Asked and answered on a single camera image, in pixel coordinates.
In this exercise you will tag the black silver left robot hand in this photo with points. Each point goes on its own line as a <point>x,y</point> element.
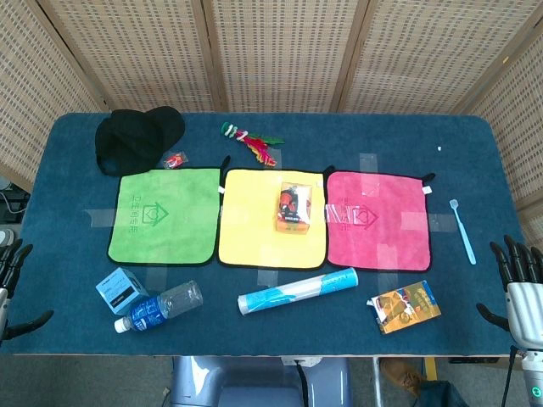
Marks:
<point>12,263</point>

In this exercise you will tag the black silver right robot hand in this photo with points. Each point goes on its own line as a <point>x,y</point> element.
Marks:
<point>526,305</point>

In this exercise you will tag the clear box of orange caps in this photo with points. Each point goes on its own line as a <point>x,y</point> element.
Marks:
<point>293,207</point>

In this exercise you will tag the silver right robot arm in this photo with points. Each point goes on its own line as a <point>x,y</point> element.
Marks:
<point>532,377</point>

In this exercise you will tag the pink microfiber cloth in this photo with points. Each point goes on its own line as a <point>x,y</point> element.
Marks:
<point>382,237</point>

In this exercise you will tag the green microfiber cloth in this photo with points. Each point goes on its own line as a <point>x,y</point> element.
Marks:
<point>165,216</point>

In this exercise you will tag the yellow microfiber cloth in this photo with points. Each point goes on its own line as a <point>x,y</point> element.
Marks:
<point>250,224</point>

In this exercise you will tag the white shoe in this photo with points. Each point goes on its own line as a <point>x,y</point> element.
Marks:
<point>6,236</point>

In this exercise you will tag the light blue toothbrush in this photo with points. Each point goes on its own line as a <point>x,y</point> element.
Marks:
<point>463,233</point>

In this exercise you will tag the light blue cardboard box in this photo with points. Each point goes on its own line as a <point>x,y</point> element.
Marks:
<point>121,290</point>

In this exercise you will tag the orange drink carton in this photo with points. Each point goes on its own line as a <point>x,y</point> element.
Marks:
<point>405,307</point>

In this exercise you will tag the brown shoe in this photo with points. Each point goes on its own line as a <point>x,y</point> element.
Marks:
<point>401,375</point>

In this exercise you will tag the empty blue label water bottle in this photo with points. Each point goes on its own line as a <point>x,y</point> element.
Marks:
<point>157,307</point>

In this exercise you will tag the black baseball cap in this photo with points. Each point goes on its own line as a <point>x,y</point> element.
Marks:
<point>136,140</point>

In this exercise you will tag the small red wrapped packet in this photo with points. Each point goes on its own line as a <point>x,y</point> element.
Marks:
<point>175,160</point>

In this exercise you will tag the blue white plastic bag roll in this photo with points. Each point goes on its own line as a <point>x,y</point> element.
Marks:
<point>297,292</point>

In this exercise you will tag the red feather shuttlecock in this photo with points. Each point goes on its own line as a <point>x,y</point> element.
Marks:
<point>254,144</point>

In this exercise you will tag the grey blue plastic chair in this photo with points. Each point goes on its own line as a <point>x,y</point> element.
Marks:
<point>254,381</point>

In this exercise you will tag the woven wooden folding screen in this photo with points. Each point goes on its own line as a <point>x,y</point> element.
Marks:
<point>275,51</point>

